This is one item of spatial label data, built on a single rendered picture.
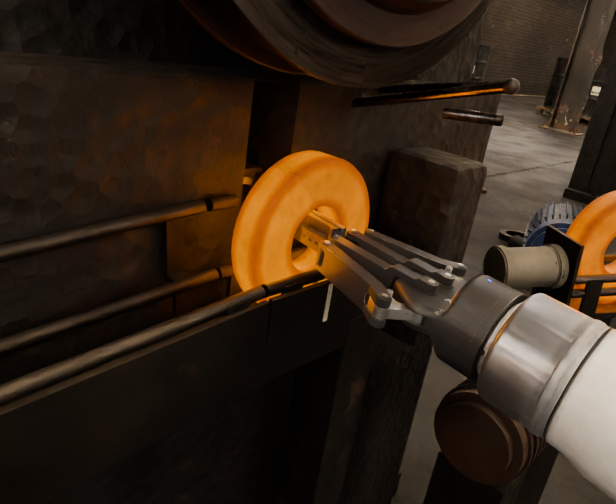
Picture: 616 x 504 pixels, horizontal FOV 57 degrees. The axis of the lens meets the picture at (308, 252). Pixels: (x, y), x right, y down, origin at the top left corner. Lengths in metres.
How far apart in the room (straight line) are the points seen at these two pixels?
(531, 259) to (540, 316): 0.37
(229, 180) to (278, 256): 0.09
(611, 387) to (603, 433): 0.03
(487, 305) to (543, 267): 0.37
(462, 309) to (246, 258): 0.18
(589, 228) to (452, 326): 0.41
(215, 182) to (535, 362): 0.31
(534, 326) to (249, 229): 0.23
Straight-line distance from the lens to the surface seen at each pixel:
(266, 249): 0.49
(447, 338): 0.43
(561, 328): 0.41
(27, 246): 0.44
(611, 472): 0.40
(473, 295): 0.43
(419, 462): 1.47
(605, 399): 0.39
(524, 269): 0.77
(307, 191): 0.50
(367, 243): 0.51
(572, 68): 9.41
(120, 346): 0.41
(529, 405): 0.41
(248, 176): 0.60
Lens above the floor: 0.92
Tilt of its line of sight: 22 degrees down
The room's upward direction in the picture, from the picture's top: 9 degrees clockwise
